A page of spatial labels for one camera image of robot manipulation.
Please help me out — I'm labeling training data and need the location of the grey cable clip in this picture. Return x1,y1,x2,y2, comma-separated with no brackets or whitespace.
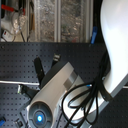
17,84,38,99

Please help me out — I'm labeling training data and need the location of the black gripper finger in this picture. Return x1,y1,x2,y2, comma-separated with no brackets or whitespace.
51,54,61,67

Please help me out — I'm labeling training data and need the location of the black perforated board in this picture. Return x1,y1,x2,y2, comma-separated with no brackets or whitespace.
0,42,128,128

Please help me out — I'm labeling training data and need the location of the white routed cable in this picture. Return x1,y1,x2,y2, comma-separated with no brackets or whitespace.
0,79,41,86

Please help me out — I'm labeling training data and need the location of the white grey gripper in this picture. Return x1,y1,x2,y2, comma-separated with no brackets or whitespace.
27,57,99,128

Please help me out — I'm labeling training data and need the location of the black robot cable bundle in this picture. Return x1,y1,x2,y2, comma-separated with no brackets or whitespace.
61,49,112,128

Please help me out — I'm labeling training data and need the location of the blue cable connector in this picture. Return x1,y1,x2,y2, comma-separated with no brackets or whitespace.
91,26,98,44

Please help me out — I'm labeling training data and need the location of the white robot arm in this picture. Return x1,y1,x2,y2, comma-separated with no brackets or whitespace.
27,0,128,128

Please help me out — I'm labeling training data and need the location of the red tool handle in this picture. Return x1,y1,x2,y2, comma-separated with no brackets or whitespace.
1,4,19,12

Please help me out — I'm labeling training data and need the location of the clear plastic parts bin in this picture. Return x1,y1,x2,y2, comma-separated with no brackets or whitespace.
34,0,58,42

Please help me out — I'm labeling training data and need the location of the blue object at corner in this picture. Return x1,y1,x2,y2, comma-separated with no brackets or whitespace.
0,116,6,126

